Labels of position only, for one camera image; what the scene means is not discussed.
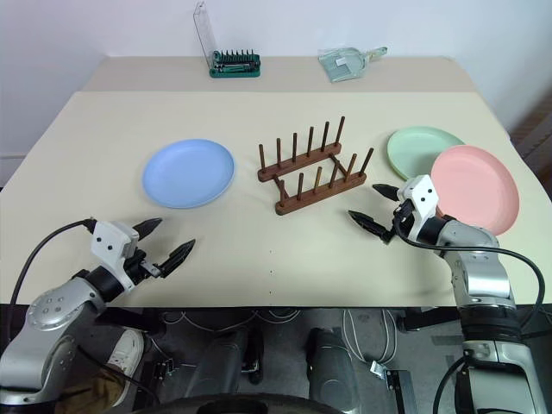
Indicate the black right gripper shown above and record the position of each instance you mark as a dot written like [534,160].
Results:
[402,217]

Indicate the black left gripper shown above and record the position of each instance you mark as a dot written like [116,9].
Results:
[141,265]

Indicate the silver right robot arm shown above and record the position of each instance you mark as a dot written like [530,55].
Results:
[483,293]

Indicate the dark round robot base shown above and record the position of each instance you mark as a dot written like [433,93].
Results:
[233,403]

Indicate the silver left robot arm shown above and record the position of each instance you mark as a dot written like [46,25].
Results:
[56,310]

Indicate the wooden dish rack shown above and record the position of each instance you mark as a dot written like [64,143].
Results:
[312,172]

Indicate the green plate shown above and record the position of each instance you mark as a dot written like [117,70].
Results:
[416,151]

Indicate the blue plate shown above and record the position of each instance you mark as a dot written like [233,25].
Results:
[189,173]

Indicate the pink plate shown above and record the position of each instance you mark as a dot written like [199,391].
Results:
[478,190]

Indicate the white sneaker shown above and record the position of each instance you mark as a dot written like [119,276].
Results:
[125,349]

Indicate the dark rounded robot leg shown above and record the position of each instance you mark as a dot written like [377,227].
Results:
[330,366]
[224,371]

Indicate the clear green dustpan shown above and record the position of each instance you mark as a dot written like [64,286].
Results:
[345,62]

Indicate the green screwdriver bit set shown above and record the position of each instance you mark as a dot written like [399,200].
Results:
[235,65]

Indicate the clear screwdriver case lid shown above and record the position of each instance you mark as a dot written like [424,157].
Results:
[205,30]

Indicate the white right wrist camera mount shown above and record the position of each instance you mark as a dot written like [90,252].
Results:
[420,195]

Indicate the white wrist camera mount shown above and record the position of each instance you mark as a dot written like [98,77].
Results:
[110,240]
[420,195]

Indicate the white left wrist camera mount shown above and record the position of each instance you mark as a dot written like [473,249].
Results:
[110,240]

